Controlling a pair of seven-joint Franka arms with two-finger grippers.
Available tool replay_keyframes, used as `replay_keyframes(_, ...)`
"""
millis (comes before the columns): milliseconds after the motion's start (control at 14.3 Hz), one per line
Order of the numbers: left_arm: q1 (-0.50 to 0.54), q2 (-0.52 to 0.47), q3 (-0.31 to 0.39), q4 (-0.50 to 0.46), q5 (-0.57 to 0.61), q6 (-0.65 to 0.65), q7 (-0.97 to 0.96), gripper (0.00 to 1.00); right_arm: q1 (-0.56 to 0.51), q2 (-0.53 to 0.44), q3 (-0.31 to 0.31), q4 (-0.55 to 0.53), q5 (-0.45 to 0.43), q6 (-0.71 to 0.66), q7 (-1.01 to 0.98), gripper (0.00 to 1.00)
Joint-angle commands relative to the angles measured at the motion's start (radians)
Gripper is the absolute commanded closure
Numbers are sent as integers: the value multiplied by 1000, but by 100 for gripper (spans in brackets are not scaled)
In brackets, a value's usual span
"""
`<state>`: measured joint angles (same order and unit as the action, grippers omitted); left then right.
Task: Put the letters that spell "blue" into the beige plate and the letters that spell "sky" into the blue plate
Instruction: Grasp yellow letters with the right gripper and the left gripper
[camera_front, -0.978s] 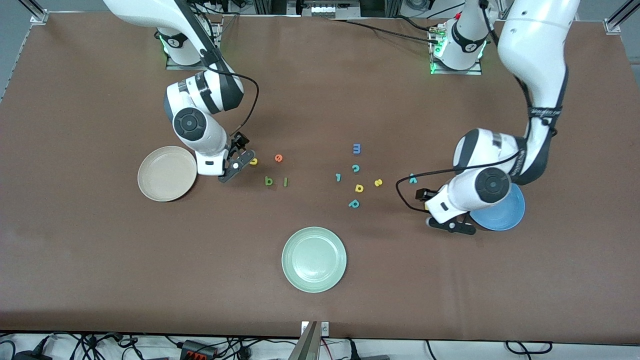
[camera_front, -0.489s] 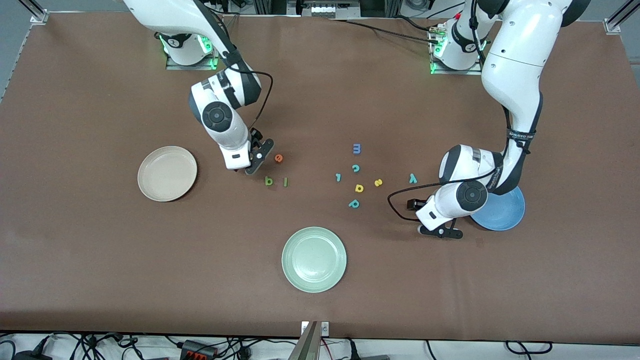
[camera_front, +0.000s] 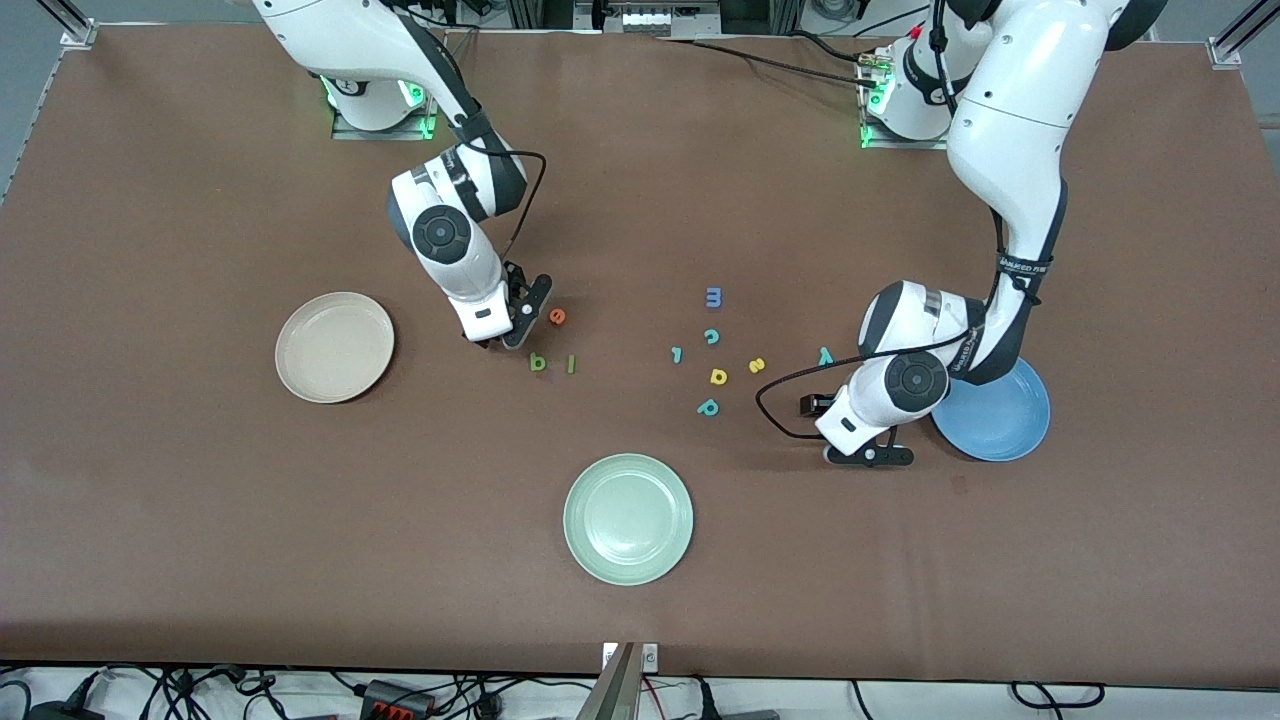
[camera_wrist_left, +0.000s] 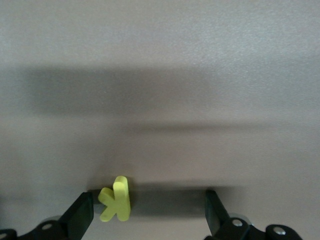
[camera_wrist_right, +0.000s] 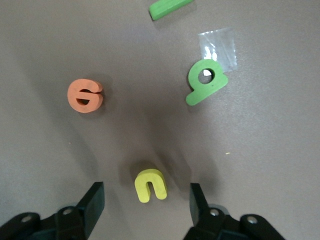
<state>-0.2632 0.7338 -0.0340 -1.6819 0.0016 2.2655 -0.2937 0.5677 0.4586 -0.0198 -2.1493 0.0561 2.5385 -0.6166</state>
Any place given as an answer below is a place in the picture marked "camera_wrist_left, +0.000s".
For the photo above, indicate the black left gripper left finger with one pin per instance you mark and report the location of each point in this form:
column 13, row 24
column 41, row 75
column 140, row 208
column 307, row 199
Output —
column 75, row 220

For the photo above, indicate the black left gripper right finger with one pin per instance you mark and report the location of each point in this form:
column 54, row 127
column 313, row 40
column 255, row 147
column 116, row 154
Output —
column 220, row 220

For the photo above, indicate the yellow letter k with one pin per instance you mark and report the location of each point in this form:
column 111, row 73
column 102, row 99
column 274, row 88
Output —
column 121, row 202

